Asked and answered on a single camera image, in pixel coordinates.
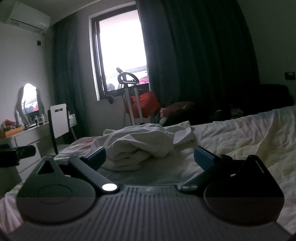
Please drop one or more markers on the white wall outlet box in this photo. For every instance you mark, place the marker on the white wall outlet box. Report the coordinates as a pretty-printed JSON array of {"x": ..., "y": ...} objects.
[{"x": 72, "y": 120}]

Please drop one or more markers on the white bottle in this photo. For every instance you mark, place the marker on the white bottle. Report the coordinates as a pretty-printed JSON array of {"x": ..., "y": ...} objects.
[{"x": 18, "y": 118}]

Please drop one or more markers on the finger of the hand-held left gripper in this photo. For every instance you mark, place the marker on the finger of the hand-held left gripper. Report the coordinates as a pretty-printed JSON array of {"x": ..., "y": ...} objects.
[{"x": 25, "y": 151}]

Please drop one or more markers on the dark framed window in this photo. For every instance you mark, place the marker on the dark framed window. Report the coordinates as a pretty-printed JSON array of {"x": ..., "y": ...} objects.
[{"x": 120, "y": 46}]

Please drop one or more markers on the white vanity desk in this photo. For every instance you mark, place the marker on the white vanity desk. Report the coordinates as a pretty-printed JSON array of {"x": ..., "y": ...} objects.
[{"x": 30, "y": 136}]

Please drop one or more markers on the narrow dark green curtain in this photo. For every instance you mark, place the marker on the narrow dark green curtain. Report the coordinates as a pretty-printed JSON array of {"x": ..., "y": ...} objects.
[{"x": 67, "y": 81}]

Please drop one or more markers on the dark wall switch plate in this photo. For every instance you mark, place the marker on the dark wall switch plate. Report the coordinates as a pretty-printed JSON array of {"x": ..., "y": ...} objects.
[{"x": 290, "y": 75}]

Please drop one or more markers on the white chair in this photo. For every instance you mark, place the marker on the white chair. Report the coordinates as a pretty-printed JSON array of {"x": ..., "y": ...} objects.
[{"x": 59, "y": 120}]

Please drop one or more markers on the red bag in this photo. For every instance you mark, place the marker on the red bag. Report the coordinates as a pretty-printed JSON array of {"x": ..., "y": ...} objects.
[{"x": 146, "y": 103}]

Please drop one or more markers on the white air conditioner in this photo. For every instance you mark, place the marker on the white air conditioner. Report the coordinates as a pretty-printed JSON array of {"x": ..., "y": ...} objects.
[{"x": 27, "y": 20}]

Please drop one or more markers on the wavy vanity mirror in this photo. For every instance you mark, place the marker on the wavy vanity mirror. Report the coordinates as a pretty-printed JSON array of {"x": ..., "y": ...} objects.
[{"x": 29, "y": 102}]

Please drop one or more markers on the bed with white sheet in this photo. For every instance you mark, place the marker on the bed with white sheet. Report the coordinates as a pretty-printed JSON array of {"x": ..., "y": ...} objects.
[{"x": 242, "y": 139}]

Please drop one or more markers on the dark headboard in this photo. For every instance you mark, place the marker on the dark headboard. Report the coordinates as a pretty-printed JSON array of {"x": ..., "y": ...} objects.
[{"x": 266, "y": 99}]

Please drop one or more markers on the small black wall socket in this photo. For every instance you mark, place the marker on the small black wall socket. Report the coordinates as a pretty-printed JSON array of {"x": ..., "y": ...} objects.
[{"x": 39, "y": 43}]

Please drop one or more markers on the wide dark green curtain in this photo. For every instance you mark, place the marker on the wide dark green curtain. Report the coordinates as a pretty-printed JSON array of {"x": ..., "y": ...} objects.
[{"x": 196, "y": 58}]

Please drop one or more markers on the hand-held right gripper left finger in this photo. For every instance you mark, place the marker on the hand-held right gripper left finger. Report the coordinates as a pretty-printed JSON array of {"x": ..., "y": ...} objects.
[{"x": 98, "y": 155}]

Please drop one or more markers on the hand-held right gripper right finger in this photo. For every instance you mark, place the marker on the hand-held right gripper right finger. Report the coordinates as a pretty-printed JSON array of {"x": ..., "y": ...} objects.
[{"x": 202, "y": 157}]

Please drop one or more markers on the orange tray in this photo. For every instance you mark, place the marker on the orange tray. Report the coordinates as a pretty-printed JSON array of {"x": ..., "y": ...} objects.
[{"x": 12, "y": 132}]

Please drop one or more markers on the white garment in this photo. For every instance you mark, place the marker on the white garment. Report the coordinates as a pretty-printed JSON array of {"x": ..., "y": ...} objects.
[{"x": 138, "y": 143}]

